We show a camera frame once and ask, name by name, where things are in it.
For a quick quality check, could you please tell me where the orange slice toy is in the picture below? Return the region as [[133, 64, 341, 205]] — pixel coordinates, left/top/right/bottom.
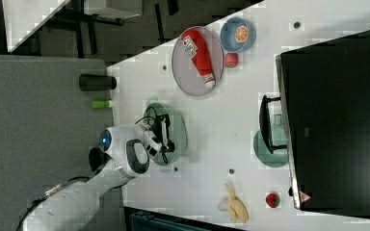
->
[[235, 25, 250, 43]]

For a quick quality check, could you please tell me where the blue bowl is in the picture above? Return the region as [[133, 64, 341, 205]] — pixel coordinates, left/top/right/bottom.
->
[[220, 17, 256, 53]]

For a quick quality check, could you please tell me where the small red strawberry toy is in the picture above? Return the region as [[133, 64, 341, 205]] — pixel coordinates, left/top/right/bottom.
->
[[265, 192, 280, 208]]

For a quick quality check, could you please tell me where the red ketchup bottle toy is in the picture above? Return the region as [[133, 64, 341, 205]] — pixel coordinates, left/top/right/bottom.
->
[[180, 28, 216, 89]]

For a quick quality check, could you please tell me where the grey round plate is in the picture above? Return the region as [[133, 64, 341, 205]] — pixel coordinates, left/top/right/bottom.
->
[[172, 27, 224, 96]]

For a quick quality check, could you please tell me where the mint green mug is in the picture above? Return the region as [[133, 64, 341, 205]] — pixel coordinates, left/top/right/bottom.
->
[[252, 114, 289, 168]]

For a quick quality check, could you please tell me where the black cylinder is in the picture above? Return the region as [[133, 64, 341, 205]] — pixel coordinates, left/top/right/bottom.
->
[[79, 74, 117, 91]]

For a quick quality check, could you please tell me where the peeled banana toy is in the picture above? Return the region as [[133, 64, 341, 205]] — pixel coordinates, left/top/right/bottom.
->
[[218, 184, 249, 223]]

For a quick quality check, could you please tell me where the green marker pen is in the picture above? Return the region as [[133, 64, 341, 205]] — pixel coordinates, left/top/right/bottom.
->
[[91, 100, 114, 110]]

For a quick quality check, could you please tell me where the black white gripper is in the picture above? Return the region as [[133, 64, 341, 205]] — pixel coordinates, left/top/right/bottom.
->
[[145, 114, 175, 158]]

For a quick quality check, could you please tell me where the red plush strawberry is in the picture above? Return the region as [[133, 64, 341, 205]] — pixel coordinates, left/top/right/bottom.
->
[[224, 53, 239, 68]]

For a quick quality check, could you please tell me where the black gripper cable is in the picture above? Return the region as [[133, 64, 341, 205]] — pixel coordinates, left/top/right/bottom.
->
[[134, 106, 172, 166]]

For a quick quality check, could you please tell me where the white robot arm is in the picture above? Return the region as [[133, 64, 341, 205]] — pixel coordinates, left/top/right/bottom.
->
[[16, 115, 172, 231]]

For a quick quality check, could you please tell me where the black toaster oven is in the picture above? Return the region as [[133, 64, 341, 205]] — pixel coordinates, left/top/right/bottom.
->
[[259, 30, 370, 218]]

